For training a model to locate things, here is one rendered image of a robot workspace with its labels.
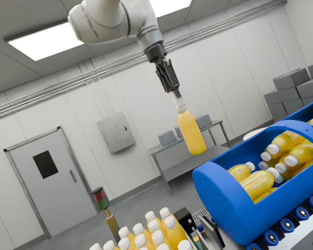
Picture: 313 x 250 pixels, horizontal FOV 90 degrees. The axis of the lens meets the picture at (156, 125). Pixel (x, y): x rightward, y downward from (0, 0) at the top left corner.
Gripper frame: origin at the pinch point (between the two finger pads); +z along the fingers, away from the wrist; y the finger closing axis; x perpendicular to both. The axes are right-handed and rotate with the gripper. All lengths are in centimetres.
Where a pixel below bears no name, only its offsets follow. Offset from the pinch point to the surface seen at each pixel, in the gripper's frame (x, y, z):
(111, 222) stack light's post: 51, 25, 45
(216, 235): 11.8, -12.9, 46.5
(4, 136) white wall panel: 263, 352, -72
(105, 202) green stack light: 49, 25, 33
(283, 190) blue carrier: -12.4, -20.3, 39.3
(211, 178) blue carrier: 4.8, -12.3, 28.1
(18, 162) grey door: 261, 340, -7
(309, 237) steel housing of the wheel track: -15, -20, 60
